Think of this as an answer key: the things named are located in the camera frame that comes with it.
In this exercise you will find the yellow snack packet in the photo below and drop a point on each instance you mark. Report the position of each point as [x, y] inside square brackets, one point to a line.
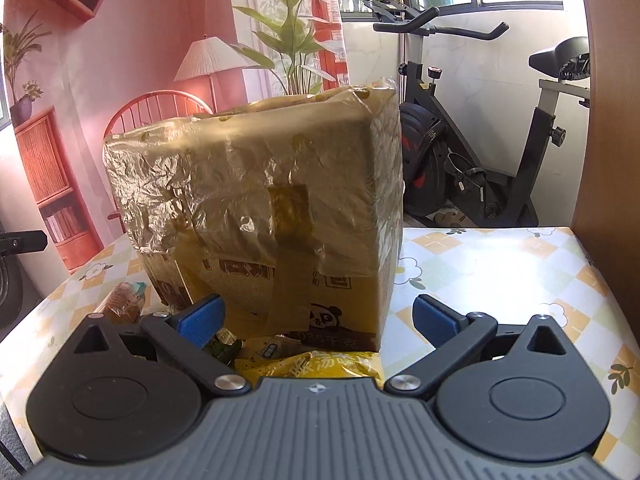
[320, 367]

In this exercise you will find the dark green snack packet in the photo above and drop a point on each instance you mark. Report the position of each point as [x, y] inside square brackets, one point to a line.
[222, 347]

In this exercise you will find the printed room wall backdrop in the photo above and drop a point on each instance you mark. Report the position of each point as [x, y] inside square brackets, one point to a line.
[125, 60]

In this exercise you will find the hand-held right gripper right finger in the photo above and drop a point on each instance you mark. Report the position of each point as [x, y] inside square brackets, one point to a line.
[435, 317]

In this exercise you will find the brown and teal snack packet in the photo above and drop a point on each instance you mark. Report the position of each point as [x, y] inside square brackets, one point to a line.
[125, 302]

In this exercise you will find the beige snack packet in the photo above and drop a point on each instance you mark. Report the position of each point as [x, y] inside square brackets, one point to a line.
[265, 347]

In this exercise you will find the brown wooden panel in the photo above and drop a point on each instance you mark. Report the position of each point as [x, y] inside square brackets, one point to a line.
[610, 135]

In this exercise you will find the dark grey appliance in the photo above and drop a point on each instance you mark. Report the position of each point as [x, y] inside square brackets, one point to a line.
[10, 285]

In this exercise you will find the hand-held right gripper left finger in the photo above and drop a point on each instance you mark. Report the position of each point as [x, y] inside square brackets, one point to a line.
[202, 317]

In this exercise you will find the black exercise bike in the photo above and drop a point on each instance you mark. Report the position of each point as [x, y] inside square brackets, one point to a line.
[450, 160]

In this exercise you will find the plastic-lined cardboard box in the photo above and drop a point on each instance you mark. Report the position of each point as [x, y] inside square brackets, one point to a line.
[250, 185]

